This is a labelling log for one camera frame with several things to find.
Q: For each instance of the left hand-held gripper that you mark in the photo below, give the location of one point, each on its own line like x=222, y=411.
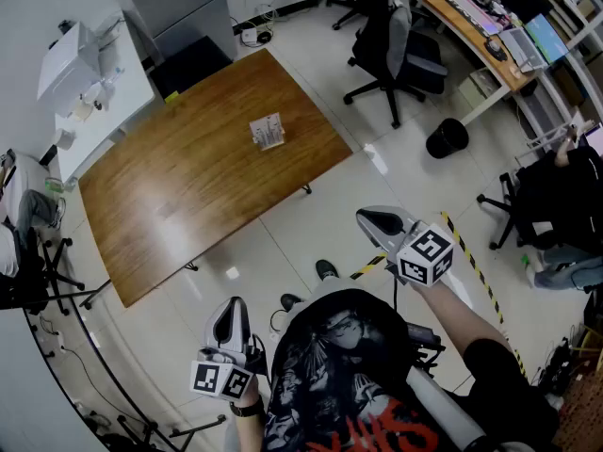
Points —
x=221, y=378

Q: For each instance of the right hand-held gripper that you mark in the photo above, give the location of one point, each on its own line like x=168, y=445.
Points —
x=426, y=254

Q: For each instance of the person's right forearm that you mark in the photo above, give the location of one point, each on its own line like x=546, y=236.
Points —
x=452, y=313

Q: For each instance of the person's left forearm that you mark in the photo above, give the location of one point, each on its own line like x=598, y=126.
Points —
x=247, y=432

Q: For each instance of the yellow black floor tape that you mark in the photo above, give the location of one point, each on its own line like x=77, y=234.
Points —
x=368, y=266
x=476, y=271

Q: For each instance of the black shoe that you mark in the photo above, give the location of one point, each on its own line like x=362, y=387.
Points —
x=290, y=301
x=326, y=269

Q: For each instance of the black wristwatch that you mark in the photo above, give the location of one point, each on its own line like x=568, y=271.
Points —
x=247, y=408

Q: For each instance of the light grey trousers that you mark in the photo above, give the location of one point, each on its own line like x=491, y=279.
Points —
x=325, y=287

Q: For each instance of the black waste bin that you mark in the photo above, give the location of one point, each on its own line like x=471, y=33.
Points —
x=446, y=138

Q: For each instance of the black printed t-shirt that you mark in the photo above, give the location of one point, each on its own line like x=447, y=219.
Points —
x=339, y=375

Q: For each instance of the whiteboard on wheeled stand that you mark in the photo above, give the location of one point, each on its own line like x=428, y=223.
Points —
x=108, y=384

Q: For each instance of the white power strip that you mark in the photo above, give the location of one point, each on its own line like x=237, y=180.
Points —
x=60, y=341

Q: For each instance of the black grey office chair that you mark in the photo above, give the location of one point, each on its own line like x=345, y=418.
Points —
x=400, y=50

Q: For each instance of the white cylinder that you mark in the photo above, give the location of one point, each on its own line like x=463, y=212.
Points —
x=447, y=408

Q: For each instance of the long wooden desk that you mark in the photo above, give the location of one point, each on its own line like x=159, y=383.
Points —
x=452, y=26

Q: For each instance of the monitor with pink screen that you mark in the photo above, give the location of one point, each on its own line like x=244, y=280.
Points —
x=596, y=139

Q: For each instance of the white keyboard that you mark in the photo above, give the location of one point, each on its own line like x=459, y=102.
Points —
x=471, y=14

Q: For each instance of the laptop with teal screen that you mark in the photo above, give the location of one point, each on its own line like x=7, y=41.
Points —
x=532, y=45

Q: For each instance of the white router box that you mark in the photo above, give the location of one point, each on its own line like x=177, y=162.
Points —
x=248, y=36

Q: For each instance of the grey mug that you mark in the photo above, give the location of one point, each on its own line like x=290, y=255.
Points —
x=64, y=138

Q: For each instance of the white side table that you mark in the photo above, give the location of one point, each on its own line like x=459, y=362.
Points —
x=127, y=97

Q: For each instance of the cream mug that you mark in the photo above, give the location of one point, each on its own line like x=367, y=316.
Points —
x=84, y=111

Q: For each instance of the brown perforated mat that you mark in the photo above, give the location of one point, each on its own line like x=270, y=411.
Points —
x=581, y=417

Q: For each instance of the white mug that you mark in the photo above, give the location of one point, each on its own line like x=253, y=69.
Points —
x=95, y=94

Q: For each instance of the white shelf rack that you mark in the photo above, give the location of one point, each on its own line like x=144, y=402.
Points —
x=579, y=31

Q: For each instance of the clear water bottle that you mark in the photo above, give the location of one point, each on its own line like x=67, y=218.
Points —
x=113, y=75

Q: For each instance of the grey refrigerator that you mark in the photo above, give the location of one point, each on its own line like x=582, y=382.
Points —
x=184, y=12

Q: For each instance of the white printer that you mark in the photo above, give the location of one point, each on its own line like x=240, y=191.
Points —
x=66, y=71

